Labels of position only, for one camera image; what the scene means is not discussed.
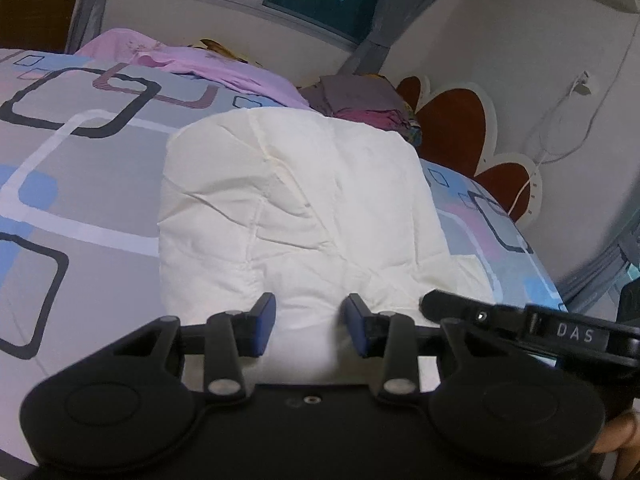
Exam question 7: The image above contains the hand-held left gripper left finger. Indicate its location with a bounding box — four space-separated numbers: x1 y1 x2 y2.
107 292 277 406

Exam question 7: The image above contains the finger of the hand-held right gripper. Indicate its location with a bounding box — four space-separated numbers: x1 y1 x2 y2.
419 289 531 343

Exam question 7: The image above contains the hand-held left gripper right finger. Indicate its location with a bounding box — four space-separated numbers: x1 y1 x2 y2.
341 293 501 406

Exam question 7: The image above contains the white padded jacket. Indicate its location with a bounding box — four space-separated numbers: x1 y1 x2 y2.
156 107 503 393

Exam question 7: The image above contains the pile of grey pink clothes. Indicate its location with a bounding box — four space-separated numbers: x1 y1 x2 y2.
299 74 425 147

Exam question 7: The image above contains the person's right hand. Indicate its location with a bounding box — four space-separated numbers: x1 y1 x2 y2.
592 406 640 456

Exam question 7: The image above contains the grey curtain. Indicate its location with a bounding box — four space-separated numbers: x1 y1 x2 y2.
339 0 453 82
559 217 640 313
64 0 117 57

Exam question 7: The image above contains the red flower-shaped headboard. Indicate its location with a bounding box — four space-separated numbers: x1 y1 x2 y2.
395 75 545 227

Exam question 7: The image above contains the patterned bed sheet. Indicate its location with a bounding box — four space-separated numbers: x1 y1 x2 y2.
0 47 571 466

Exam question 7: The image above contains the pink blanket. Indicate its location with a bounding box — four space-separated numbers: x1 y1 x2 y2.
74 27 312 111

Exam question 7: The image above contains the yellow printed cloth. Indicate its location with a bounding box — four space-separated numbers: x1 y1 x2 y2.
192 38 265 68

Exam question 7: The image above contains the brown wooden wardrobe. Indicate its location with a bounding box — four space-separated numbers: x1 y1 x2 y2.
0 0 92 55

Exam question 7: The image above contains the thin wall cable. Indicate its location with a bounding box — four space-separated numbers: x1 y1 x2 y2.
547 22 638 165

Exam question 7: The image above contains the white wall charger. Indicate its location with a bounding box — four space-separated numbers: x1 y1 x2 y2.
574 71 602 97

